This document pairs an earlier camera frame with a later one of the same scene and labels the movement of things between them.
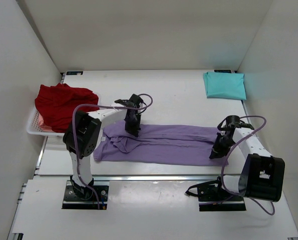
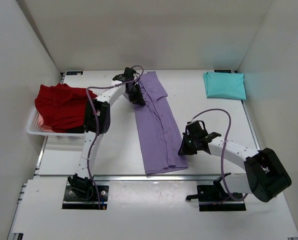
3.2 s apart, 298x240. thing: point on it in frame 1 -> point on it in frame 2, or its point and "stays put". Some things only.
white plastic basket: x=33 y=126 stays put
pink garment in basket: x=44 y=127 stays put
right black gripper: x=217 y=152 -> x=183 y=150
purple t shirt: x=156 y=145 -> x=162 y=149
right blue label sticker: x=223 y=71 stays put
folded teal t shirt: x=225 y=85 stays put
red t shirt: x=56 y=104 stays put
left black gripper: x=133 y=130 -> x=137 y=98
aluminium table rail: x=156 y=178 stays put
